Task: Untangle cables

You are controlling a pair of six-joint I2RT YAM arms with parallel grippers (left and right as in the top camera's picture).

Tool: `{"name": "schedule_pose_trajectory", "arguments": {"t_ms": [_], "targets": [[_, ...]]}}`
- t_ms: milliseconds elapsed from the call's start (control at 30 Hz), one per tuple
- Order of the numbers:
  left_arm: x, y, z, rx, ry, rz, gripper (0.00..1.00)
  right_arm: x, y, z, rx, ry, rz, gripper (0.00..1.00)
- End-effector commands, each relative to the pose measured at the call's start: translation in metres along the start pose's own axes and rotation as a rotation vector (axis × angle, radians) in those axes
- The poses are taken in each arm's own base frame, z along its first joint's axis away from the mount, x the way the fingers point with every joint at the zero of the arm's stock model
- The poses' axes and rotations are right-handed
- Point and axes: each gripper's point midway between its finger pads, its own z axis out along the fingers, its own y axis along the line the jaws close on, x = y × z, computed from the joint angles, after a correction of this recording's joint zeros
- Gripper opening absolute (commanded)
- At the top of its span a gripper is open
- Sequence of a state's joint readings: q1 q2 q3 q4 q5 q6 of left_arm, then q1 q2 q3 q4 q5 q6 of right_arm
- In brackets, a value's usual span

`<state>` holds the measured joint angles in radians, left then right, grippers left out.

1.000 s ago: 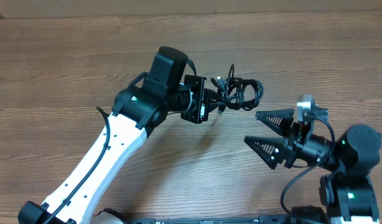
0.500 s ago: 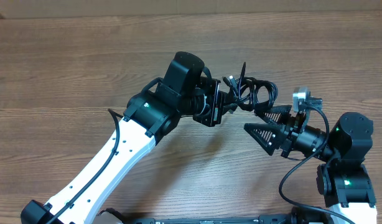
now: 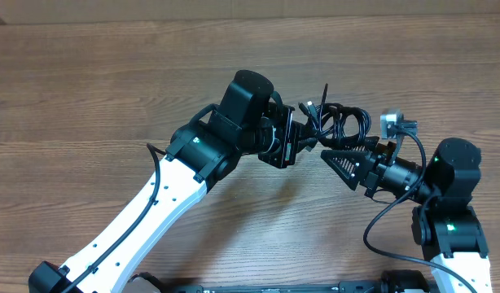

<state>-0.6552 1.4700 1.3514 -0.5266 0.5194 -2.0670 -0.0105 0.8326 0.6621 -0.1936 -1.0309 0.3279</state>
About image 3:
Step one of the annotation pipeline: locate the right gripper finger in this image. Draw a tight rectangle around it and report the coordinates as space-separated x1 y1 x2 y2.
321 150 371 190
344 136 379 151

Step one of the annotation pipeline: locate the black cable bundle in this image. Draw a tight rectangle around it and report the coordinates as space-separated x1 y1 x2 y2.
297 83 372 154

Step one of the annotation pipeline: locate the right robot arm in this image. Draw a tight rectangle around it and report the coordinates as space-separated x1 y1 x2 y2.
321 138 493 292

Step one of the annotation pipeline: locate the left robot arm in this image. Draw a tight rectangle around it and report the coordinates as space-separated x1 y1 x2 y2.
28 70 299 292

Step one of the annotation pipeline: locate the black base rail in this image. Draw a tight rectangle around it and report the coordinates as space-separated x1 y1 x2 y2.
123 270 439 293

